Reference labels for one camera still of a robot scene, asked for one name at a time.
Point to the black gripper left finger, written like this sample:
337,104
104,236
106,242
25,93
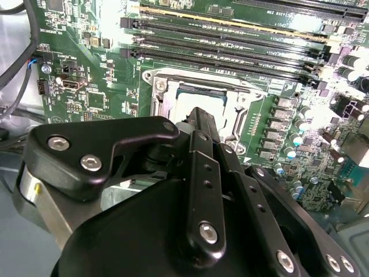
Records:
86,138

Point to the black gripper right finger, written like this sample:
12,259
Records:
266,231

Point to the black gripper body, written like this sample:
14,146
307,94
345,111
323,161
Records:
129,245

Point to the silver CPU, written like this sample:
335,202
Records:
184,105

